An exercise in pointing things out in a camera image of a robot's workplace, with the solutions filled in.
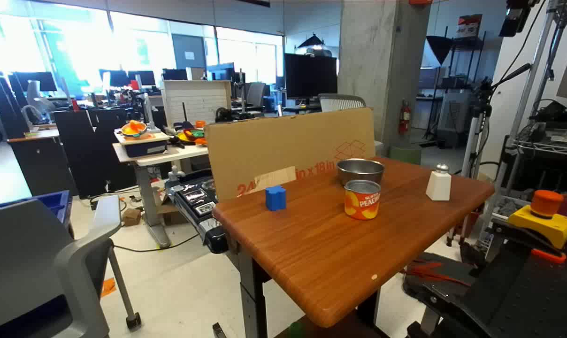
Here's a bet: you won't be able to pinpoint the white salt shaker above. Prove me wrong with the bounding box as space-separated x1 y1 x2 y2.
427 164 453 203

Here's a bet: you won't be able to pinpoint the metal pot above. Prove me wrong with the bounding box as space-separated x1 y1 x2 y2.
339 158 386 184

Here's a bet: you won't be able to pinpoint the blue cube block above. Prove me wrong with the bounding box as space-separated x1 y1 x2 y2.
265 186 288 211

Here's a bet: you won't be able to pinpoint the brown cardboard sheet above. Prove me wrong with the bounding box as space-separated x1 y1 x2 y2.
207 108 376 201

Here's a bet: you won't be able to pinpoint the orange food can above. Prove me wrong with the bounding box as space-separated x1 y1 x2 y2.
344 179 382 220

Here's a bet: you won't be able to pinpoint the wooden desk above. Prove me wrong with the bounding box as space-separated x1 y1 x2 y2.
217 160 494 338

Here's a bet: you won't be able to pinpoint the black computer monitor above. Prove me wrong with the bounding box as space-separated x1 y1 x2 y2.
284 55 339 98

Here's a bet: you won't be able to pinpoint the red fire extinguisher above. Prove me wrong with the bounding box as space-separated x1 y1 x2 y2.
399 102 412 138

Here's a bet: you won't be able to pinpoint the white side table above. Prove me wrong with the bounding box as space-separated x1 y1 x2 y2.
113 143 209 250

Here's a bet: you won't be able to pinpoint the black tray with fruit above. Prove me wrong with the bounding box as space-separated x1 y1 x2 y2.
115 121 170 158

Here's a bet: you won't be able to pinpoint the yellow emergency stop button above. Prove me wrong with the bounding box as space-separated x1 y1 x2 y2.
509 190 567 250

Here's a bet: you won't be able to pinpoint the grey office chair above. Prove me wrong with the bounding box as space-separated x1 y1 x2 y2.
0 196 141 338

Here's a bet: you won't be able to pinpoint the camera tripod stand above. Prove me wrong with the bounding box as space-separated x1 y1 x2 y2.
446 62 536 250

